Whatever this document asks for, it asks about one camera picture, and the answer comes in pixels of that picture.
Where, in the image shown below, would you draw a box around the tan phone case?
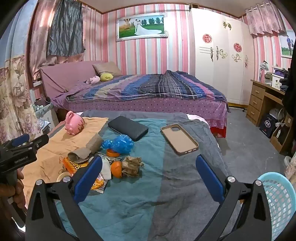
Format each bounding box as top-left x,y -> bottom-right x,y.
160,124 -> 199,156

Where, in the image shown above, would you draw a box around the pink floral valance curtain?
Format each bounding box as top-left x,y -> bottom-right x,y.
245,0 -> 286,37

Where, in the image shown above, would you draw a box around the blue plastic bag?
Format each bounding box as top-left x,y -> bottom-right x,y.
102,134 -> 135,155

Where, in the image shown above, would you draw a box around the light blue plastic basket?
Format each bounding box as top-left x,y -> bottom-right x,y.
257,172 -> 296,241

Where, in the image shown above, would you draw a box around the pink piggy bank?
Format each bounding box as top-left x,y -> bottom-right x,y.
65,111 -> 85,135

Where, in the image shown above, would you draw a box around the large framed wedding photo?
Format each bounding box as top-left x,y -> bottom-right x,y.
116,13 -> 168,42

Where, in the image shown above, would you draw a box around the white wardrobe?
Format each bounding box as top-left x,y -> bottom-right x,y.
188,8 -> 256,106

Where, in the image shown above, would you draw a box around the clear tape roll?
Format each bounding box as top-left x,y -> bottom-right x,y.
57,172 -> 70,183

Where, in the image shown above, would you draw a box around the white fan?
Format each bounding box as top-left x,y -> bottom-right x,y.
269,108 -> 284,121

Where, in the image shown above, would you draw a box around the person's left hand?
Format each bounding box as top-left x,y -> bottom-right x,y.
0,169 -> 25,209

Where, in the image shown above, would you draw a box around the desk lamp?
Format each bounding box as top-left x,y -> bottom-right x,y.
258,61 -> 269,83

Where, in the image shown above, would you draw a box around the orange teal grey striped blanket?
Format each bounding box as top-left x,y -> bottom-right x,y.
23,110 -> 238,241

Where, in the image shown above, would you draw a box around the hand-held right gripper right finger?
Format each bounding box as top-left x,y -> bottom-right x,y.
192,155 -> 272,241

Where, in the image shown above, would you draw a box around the white box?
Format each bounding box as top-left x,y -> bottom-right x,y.
271,74 -> 284,90

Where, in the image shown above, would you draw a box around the orange snack packet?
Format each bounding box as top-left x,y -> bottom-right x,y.
63,156 -> 110,193

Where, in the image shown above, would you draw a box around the black wallet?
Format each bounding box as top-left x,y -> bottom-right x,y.
108,116 -> 149,142

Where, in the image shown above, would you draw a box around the grey curtain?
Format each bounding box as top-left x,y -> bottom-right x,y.
46,0 -> 85,57

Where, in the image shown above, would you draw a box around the purple box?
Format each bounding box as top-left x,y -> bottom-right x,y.
272,66 -> 287,77

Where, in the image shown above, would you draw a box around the small framed couple photo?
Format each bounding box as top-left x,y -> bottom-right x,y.
279,30 -> 296,57

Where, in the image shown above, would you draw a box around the tan pillow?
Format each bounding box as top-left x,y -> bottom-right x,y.
92,61 -> 122,77

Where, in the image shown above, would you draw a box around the black coat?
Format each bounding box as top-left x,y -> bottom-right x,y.
280,67 -> 296,119

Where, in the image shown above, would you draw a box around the purple bed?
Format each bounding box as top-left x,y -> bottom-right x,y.
39,61 -> 230,138

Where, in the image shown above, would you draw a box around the brown paper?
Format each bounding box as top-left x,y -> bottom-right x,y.
121,156 -> 144,178

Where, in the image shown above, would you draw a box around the orange mandarin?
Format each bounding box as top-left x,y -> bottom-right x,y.
110,161 -> 122,179

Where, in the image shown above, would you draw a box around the wooden desk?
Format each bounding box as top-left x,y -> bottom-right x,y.
246,79 -> 295,154

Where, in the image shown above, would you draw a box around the purple blue striped quilt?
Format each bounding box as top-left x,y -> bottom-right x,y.
66,70 -> 228,104

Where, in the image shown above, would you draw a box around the black shopping bag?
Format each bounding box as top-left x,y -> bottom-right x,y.
259,113 -> 278,139

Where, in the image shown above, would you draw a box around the black white printed wrapper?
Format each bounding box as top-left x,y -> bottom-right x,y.
97,153 -> 123,163

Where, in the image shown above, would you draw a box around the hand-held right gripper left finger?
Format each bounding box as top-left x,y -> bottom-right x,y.
25,156 -> 104,241

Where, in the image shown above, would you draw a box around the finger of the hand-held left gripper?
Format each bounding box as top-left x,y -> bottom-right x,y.
11,134 -> 30,147
22,134 -> 49,150

